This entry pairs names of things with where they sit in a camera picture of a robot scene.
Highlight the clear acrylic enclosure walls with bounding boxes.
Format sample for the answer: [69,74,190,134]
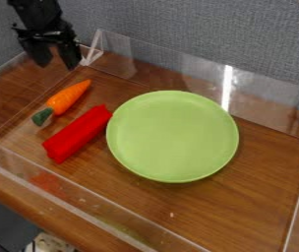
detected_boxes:
[0,31,299,252]

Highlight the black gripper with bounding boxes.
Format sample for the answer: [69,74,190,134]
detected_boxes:
[12,19,81,70]

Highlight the orange toy carrot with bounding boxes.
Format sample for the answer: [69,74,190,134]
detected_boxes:
[32,80,92,126]

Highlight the light green plate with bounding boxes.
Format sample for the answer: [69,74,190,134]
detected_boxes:
[107,91,239,183]

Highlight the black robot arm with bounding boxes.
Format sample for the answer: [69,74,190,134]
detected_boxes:
[8,0,81,70]

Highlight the clear acrylic corner bracket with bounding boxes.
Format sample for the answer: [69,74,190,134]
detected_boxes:
[80,30,104,66]

